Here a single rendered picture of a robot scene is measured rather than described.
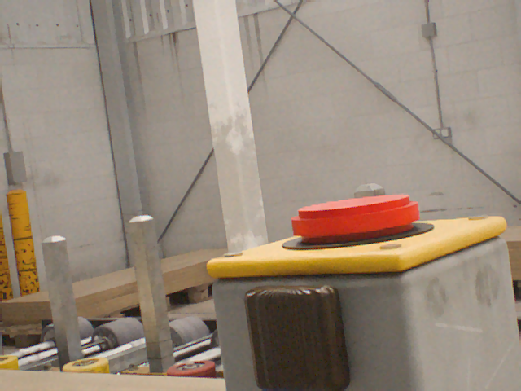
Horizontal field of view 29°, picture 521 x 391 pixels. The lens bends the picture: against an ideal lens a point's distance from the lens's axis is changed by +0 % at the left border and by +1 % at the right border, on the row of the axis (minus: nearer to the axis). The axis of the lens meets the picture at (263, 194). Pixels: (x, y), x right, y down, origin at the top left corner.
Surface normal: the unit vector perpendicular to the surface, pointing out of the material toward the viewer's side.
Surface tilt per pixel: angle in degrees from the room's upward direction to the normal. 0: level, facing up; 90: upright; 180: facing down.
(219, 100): 90
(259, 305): 90
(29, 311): 90
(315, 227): 90
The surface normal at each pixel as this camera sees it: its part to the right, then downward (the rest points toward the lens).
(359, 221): 0.00, 0.05
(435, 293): 0.79, -0.07
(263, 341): -0.59, 0.12
